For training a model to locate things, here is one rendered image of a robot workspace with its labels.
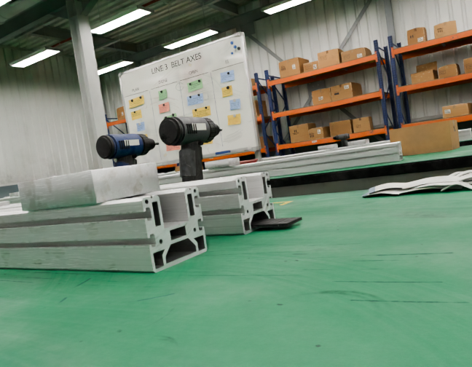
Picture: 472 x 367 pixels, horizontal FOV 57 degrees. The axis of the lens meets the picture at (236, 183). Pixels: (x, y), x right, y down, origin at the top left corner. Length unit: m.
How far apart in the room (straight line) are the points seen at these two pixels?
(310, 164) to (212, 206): 1.50
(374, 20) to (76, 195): 11.06
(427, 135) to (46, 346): 2.24
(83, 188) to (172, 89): 3.68
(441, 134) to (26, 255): 2.09
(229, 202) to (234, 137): 3.16
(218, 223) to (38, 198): 0.25
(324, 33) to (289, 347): 11.61
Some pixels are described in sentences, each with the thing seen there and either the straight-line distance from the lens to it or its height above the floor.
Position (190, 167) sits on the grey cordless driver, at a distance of 0.91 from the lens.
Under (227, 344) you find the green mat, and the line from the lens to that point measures 0.28.
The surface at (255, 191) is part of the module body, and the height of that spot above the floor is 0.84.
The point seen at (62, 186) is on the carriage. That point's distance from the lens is 0.58.
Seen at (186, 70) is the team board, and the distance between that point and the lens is 4.11.
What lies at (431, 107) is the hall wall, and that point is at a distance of 10.96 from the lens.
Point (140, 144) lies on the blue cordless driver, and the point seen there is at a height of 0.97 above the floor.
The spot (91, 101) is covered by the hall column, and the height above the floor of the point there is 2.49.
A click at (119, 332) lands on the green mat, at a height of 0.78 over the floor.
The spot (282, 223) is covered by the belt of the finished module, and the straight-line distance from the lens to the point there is 0.64.
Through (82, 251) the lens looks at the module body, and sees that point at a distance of 0.58.
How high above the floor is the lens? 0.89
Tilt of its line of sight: 3 degrees down
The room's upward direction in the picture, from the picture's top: 9 degrees counter-clockwise
